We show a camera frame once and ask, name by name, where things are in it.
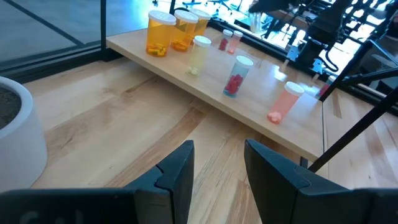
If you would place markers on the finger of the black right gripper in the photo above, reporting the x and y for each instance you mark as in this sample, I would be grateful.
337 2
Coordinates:
270 5

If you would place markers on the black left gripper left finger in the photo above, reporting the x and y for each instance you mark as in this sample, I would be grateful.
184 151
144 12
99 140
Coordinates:
168 193

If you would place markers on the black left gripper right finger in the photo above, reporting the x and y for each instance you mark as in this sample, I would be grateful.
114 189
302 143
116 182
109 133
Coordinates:
286 193

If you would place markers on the large orange pill bottle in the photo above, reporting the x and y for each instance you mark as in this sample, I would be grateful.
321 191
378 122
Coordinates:
160 32
186 31
202 23

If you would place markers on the small blue bottle red pills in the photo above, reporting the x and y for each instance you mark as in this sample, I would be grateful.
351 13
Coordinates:
325 88
237 76
224 40

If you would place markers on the small pink pill bottle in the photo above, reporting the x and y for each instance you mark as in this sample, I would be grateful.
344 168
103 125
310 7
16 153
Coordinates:
236 43
284 101

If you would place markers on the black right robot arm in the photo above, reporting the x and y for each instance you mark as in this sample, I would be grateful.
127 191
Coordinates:
323 31

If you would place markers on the blue office chair base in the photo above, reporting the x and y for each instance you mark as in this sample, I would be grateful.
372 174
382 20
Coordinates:
192 3
220 2

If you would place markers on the snake plant in white pot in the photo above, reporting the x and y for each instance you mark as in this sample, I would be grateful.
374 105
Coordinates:
21 149

